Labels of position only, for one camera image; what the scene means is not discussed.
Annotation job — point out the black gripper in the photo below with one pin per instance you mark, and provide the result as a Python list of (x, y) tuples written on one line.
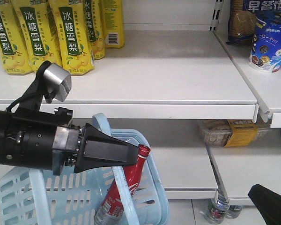
[(50, 141)]

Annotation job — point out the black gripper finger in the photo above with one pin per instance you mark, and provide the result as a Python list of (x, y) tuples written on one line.
[(267, 202)]

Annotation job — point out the light blue plastic basket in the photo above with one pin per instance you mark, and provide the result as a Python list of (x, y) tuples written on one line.
[(37, 197)]

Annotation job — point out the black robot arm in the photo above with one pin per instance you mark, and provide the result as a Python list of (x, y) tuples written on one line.
[(50, 141)]

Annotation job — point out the clear water bottle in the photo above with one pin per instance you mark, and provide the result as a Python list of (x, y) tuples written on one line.
[(216, 211)]

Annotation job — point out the clear tray yellow label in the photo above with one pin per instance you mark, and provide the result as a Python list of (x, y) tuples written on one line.
[(231, 133)]

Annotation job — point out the yellow pear drink bottle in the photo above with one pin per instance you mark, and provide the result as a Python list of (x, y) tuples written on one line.
[(75, 49), (13, 51), (39, 30), (95, 28), (113, 25)]

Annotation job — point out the blue oreo cup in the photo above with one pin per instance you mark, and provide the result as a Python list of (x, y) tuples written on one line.
[(265, 54)]

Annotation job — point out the breakfast biscuit package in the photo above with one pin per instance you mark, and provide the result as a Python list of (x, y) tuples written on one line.
[(241, 24)]

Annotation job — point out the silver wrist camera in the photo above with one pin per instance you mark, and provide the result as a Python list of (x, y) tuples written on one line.
[(58, 81)]

